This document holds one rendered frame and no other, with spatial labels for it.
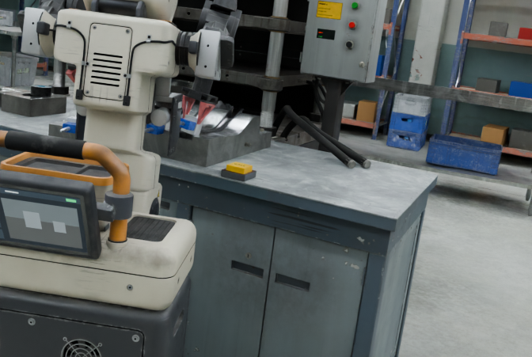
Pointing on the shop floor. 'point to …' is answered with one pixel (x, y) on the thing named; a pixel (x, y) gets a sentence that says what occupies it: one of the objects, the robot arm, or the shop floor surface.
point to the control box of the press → (341, 41)
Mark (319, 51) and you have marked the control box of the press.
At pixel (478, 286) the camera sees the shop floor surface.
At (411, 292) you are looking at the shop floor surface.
